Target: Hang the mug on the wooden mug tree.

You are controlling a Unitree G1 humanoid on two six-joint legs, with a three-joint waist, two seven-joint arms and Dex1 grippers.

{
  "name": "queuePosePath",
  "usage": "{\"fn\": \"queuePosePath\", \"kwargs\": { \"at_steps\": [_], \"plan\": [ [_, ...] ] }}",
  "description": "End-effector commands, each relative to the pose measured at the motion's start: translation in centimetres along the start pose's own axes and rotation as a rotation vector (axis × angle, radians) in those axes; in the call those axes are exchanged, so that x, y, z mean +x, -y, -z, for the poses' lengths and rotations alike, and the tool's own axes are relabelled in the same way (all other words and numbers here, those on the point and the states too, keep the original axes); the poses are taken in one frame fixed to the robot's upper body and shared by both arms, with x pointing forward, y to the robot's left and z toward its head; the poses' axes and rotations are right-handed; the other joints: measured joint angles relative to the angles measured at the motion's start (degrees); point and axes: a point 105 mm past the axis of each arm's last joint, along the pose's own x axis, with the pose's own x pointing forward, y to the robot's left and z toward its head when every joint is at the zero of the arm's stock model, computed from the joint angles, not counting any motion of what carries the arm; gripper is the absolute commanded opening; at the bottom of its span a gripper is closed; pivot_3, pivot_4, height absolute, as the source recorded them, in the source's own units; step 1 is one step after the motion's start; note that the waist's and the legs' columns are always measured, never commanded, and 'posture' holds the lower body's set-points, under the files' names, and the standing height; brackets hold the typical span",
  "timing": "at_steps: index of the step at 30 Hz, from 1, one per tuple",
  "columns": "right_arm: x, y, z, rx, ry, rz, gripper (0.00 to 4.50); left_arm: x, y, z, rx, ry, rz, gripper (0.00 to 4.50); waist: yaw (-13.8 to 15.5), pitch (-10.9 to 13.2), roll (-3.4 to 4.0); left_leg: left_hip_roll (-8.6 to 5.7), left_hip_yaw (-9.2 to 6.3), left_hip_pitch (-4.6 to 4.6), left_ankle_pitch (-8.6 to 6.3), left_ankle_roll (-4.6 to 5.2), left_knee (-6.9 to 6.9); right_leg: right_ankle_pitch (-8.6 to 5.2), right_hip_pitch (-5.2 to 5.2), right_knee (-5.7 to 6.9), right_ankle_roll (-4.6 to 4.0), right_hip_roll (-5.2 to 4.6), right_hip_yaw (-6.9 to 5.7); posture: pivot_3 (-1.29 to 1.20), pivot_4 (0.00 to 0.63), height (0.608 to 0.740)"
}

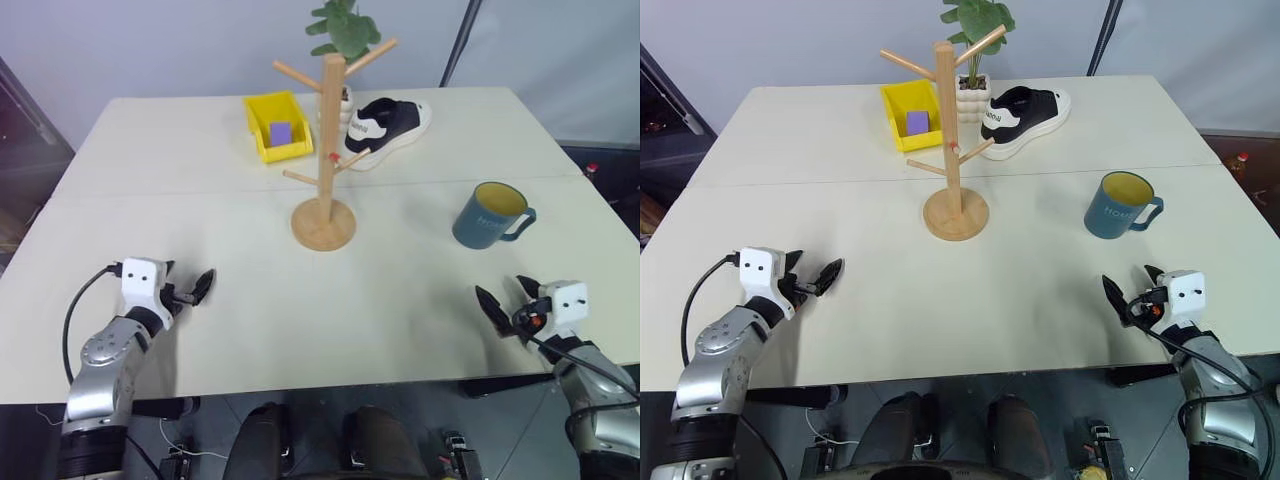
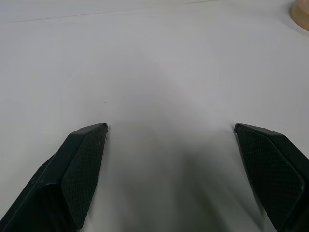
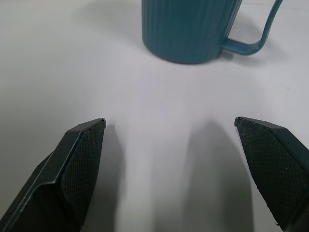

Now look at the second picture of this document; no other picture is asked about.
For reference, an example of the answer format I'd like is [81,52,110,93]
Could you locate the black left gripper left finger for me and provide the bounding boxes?
[0,122,109,232]

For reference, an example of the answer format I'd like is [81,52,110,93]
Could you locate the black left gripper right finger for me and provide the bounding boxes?
[234,123,309,232]

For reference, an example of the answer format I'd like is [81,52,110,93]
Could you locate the tan wooden round object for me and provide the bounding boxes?
[290,0,309,33]

